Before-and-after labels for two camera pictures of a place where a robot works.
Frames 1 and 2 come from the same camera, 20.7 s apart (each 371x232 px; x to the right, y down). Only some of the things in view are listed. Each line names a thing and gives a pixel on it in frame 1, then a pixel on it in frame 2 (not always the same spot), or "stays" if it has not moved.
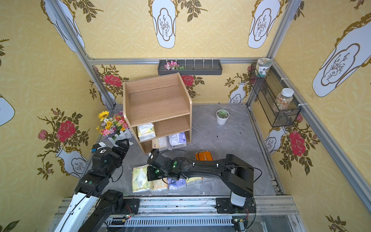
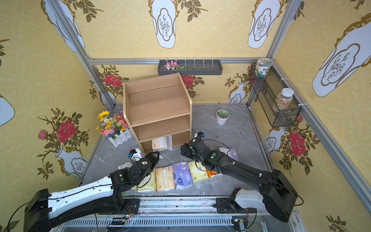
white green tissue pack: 146,131 → 127,165
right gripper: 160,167 → 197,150
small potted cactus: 222,115 stays
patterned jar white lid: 263,65 stays
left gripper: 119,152 → 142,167
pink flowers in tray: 173,65 stays
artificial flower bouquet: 112,126 stays
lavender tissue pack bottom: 178,140 → 231,152
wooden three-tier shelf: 158,111 stays
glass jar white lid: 284,100 stays
